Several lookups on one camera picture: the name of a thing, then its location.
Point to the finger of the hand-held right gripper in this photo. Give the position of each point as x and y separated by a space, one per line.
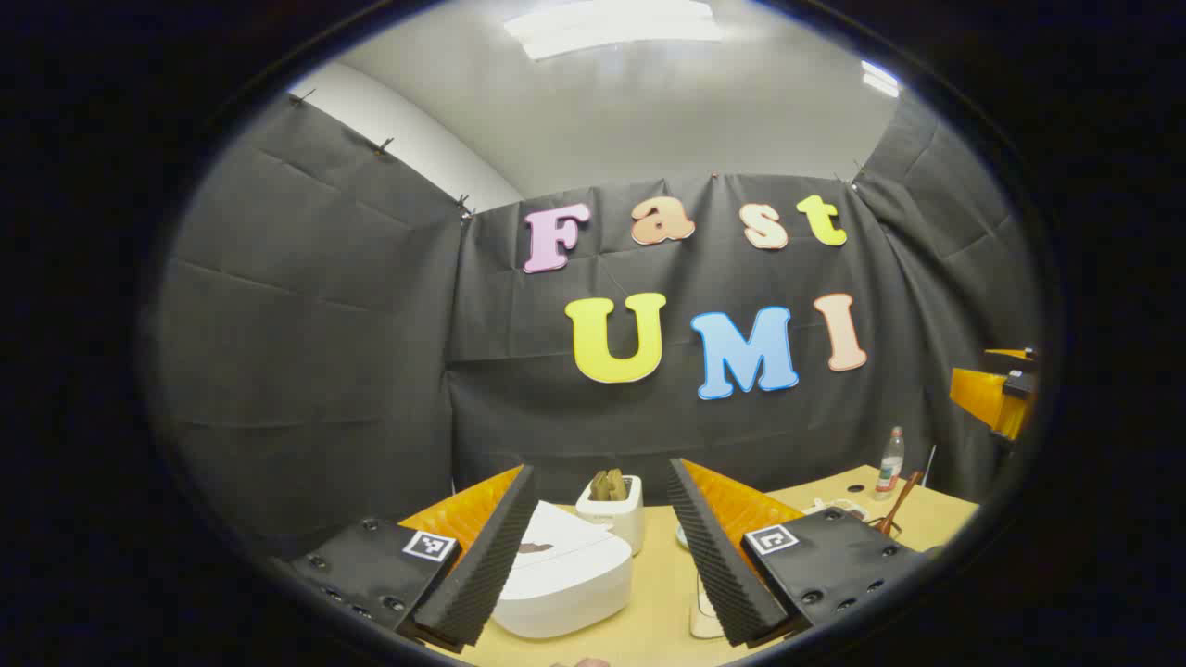
980 394

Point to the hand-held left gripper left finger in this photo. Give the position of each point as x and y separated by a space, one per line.
496 565

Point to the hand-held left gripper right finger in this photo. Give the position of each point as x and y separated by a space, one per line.
713 565

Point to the white rice cooker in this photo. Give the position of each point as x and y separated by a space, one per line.
574 579

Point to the brown wooden spoon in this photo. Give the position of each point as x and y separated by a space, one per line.
901 500

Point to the light blue plate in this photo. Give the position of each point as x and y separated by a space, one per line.
682 537

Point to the white toaster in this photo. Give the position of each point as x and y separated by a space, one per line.
625 519

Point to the clear plastic water bottle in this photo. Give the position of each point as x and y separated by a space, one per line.
889 468

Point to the brown toast slice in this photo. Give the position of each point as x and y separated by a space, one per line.
619 484
600 485

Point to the white divided dish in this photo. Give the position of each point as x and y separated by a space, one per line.
834 509

